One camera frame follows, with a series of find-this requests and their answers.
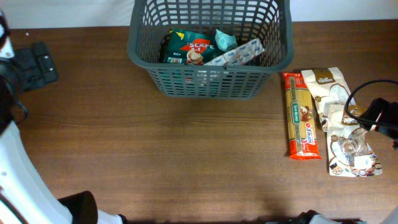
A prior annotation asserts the beige Pantree mushroom pouch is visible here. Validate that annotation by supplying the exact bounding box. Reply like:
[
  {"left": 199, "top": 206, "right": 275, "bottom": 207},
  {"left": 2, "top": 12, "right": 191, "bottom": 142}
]
[{"left": 326, "top": 105, "right": 382, "bottom": 177}]

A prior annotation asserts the green Nescafe coffee bag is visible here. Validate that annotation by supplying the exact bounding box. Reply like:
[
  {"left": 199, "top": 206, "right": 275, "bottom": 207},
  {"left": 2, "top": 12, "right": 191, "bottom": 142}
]
[{"left": 163, "top": 29, "right": 224, "bottom": 65}]

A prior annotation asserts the multicolour tissue pack strip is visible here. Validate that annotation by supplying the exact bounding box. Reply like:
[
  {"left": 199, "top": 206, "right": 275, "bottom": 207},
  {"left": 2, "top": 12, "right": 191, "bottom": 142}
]
[{"left": 205, "top": 38, "right": 265, "bottom": 67}]

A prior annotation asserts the teal tissue packet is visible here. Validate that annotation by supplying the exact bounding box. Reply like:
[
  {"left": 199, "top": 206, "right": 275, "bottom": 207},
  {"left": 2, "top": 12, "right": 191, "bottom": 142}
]
[{"left": 215, "top": 29, "right": 238, "bottom": 52}]

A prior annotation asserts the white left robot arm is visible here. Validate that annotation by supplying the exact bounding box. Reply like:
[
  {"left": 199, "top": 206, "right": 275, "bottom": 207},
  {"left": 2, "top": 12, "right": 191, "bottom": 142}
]
[{"left": 1, "top": 16, "right": 127, "bottom": 224}]

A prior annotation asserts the beige Pantree pouch upper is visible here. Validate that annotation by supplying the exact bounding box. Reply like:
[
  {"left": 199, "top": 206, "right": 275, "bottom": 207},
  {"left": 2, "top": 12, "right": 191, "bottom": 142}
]
[{"left": 301, "top": 67, "right": 351, "bottom": 132}]

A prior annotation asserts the San Remo spaghetti packet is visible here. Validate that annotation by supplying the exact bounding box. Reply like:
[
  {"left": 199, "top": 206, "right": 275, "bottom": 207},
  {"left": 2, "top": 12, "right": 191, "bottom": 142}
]
[{"left": 283, "top": 73, "right": 322, "bottom": 160}]

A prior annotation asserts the grey plastic basket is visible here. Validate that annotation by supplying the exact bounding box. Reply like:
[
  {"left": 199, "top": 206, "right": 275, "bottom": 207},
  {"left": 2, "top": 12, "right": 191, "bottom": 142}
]
[{"left": 127, "top": 0, "right": 294, "bottom": 99}]

